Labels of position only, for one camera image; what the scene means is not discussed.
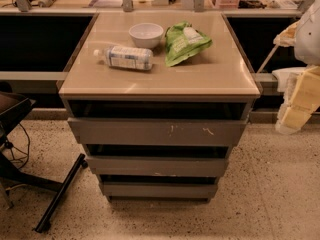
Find grey drawer cabinet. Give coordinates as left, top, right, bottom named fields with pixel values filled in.
left=59, top=11, right=260, bottom=186

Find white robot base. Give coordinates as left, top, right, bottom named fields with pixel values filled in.
left=272, top=67, right=304, bottom=92

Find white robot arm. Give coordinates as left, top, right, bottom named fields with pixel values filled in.
left=273, top=0, right=320, bottom=134

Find black cables on floor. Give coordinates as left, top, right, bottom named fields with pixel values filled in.
left=2, top=122, right=32, bottom=170

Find white bowl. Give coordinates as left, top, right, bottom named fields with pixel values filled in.
left=129, top=23, right=164, bottom=49

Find grey bottom drawer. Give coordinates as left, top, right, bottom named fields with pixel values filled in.
left=99, top=183, right=218, bottom=199

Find white rod with black tip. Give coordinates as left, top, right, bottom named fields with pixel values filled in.
left=256, top=45, right=279, bottom=74

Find clear plastic water bottle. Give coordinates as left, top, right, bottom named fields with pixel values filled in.
left=93, top=46, right=153, bottom=71

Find green snack bag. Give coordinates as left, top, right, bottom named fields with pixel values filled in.
left=165, top=21, right=212, bottom=67

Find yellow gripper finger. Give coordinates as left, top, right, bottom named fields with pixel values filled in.
left=273, top=22, right=298, bottom=47
left=275, top=66, right=320, bottom=135

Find grey drawer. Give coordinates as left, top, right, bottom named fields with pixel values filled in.
left=87, top=156, right=227, bottom=177
left=99, top=183, right=218, bottom=199
left=68, top=118, right=246, bottom=146

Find grey top drawer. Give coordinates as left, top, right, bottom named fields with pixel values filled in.
left=68, top=118, right=246, bottom=146

